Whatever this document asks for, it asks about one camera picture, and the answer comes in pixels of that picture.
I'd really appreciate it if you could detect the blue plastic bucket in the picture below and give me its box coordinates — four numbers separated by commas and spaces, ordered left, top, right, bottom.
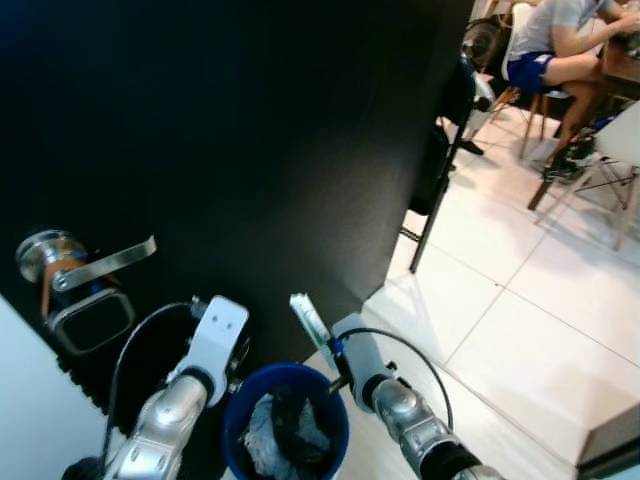
222, 362, 351, 480

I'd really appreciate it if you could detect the pale crumpled cloth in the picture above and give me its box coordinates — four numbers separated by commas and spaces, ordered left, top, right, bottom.
240, 395, 306, 480

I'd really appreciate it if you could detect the silver rimmed door lock plate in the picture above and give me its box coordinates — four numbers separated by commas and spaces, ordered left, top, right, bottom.
45, 288, 136, 356

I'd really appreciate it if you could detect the black metal chair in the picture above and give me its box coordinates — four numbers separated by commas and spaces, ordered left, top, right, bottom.
400, 55, 479, 273

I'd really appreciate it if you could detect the white shell chair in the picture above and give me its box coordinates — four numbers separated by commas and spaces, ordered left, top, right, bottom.
570, 100, 640, 251

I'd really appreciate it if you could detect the black round fan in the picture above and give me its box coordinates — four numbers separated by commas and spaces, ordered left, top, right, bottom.
462, 18, 506, 71

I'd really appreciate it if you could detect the seated person in grey shirt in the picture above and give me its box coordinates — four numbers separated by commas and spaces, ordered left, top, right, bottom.
505, 0, 640, 176

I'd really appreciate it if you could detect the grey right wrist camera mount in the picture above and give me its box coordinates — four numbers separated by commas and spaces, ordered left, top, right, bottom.
330, 313, 391, 401

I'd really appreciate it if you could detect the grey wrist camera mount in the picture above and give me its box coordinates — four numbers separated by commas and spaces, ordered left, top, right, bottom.
180, 295, 251, 386
330, 313, 391, 401

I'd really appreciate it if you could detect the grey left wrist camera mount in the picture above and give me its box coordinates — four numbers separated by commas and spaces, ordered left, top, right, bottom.
180, 295, 251, 386

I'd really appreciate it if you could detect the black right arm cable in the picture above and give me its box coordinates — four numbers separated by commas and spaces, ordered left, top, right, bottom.
335, 328, 456, 431

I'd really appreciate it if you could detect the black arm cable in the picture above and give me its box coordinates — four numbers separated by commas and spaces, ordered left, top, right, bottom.
100, 300, 206, 471
335, 328, 456, 431

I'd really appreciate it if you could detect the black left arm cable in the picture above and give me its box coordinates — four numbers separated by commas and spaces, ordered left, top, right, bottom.
100, 300, 206, 471

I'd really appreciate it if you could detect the silver door lever handle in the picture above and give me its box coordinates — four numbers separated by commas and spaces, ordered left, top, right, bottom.
15, 230, 158, 296

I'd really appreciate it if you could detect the black door frame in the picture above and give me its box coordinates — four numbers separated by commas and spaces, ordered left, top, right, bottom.
575, 402, 640, 479

